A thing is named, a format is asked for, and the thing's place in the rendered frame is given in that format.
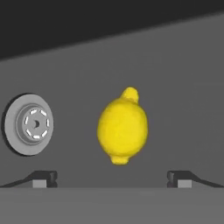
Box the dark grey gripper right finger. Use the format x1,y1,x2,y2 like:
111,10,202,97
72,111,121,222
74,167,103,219
166,170,224,189

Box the grey sink basin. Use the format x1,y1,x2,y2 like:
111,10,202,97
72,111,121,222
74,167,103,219
0,11,224,189

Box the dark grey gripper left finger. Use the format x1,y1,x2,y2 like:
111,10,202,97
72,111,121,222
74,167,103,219
0,170,59,189

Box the yellow lemon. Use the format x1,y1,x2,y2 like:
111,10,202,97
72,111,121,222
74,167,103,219
96,86,150,165

